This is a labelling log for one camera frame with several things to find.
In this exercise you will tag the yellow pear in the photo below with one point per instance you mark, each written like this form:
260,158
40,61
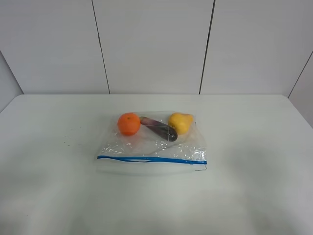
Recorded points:
180,122

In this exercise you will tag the clear zip bag blue zipper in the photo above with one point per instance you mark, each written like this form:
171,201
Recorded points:
147,154

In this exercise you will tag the purple eggplant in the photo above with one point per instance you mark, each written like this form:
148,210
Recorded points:
162,130

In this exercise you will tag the orange fruit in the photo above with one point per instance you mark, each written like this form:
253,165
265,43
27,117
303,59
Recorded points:
128,124

